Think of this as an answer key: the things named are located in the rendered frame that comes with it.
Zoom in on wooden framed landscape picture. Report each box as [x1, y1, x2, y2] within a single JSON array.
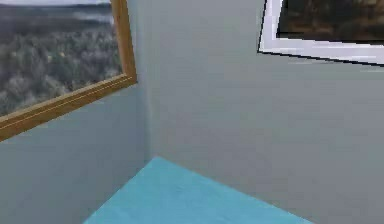
[[0, 0, 138, 142]]

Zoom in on white framed dark picture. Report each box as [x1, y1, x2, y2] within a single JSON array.
[[257, 0, 384, 67]]

